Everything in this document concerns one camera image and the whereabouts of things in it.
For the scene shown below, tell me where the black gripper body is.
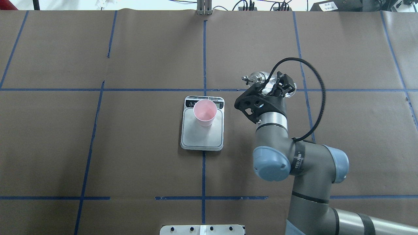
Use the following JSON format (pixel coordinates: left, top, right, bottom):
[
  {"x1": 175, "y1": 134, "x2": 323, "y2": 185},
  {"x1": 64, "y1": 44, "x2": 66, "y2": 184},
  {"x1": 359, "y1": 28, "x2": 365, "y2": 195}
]
[{"x1": 234, "y1": 83, "x2": 287, "y2": 123}]

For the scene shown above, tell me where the clear glass sauce bottle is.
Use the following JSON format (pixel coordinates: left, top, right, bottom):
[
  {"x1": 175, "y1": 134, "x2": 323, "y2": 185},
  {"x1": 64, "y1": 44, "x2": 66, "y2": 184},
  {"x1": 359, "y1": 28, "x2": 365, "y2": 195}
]
[{"x1": 241, "y1": 71, "x2": 297, "y2": 98}]

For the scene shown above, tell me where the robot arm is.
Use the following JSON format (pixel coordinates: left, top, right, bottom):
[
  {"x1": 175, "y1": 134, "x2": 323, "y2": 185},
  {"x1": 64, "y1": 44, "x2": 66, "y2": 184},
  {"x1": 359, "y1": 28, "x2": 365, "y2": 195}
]
[{"x1": 234, "y1": 72, "x2": 417, "y2": 235}]

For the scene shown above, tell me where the digital kitchen scale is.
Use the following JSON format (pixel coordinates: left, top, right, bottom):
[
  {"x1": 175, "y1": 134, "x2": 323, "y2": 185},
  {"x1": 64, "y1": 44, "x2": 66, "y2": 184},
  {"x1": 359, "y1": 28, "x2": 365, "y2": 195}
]
[{"x1": 180, "y1": 96, "x2": 225, "y2": 151}]

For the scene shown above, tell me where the black power strip box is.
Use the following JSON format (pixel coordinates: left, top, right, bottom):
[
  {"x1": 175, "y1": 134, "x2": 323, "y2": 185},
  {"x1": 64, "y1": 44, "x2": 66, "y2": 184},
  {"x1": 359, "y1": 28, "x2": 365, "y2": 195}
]
[{"x1": 309, "y1": 0, "x2": 363, "y2": 12}]

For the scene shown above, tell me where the aluminium frame post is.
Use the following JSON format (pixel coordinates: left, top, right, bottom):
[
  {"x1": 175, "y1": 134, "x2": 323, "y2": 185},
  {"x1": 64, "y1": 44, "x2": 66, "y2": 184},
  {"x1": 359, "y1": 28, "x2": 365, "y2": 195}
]
[{"x1": 196, "y1": 0, "x2": 213, "y2": 15}]

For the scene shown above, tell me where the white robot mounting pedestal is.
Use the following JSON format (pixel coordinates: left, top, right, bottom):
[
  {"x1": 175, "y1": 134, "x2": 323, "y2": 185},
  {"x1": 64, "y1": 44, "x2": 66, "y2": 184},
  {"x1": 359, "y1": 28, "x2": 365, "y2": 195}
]
[{"x1": 159, "y1": 224, "x2": 246, "y2": 235}]

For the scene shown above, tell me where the black camera tripod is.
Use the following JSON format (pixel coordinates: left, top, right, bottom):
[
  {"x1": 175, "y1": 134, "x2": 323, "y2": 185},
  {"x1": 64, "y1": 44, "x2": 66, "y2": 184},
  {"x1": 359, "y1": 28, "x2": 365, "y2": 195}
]
[{"x1": 32, "y1": 0, "x2": 40, "y2": 10}]

